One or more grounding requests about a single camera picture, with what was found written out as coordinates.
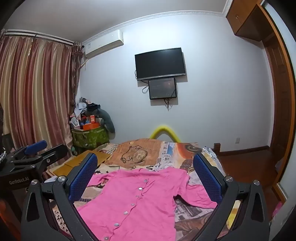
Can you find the pile of clothes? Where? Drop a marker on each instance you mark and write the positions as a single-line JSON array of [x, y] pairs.
[[79, 109]]

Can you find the printed bed sheet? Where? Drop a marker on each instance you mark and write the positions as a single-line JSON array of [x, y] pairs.
[[138, 153]]

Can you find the striped pink curtain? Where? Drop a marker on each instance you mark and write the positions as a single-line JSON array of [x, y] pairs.
[[34, 92]]

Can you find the small red box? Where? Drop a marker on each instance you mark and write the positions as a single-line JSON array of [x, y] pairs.
[[92, 118]]

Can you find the white air conditioner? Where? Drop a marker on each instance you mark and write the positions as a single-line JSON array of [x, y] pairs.
[[104, 44]]

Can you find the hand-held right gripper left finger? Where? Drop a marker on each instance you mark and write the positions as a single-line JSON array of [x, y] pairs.
[[81, 178]]

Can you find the yellow foam tube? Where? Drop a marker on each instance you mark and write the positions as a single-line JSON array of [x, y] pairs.
[[161, 128]]

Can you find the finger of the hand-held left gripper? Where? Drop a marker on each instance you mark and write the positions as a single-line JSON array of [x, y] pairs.
[[35, 147], [55, 155]]

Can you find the curtain rod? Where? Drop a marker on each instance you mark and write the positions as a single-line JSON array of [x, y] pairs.
[[41, 36]]

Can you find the black wall television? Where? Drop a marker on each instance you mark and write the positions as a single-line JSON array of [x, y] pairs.
[[160, 62]]

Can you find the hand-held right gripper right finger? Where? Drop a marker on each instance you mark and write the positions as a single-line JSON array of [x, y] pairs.
[[206, 178]]

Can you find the orange box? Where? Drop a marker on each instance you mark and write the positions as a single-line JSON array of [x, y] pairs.
[[89, 126]]

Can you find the green storage bag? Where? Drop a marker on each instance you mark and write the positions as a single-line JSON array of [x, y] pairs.
[[90, 139]]

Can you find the pink buttoned cardigan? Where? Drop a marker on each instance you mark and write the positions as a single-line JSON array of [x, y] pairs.
[[143, 208]]

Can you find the wooden door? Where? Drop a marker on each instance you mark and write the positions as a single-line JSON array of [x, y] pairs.
[[281, 92]]

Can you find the wooden overhead cabinet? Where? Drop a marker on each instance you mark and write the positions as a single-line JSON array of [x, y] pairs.
[[242, 18]]

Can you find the small black wall monitor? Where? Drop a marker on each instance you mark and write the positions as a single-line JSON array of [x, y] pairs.
[[161, 88]]

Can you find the wooden bed post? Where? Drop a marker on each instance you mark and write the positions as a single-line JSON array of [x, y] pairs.
[[216, 147]]

